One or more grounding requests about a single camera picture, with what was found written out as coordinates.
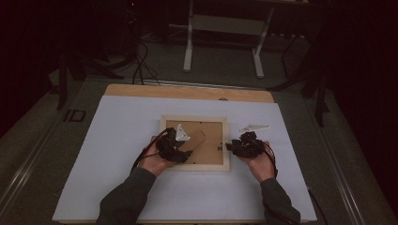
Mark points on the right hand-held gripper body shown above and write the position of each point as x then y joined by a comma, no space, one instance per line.
248,146

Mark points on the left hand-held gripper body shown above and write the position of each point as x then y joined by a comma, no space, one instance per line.
169,148

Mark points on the wooden picture frame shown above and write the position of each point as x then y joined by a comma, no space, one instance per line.
208,146

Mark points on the person's left hand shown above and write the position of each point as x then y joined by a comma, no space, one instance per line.
153,162

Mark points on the person's right hand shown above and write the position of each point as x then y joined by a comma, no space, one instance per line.
261,167

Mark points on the white table mat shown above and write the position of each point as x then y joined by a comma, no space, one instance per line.
119,125

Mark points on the black metal stand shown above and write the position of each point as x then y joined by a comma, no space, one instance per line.
62,81
320,93

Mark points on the white metal stand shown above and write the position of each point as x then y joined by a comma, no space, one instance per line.
225,25

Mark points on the metal floor rail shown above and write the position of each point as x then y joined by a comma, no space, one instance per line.
341,175
28,162

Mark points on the black rectangular floor bracket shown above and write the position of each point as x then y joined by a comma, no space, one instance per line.
75,115

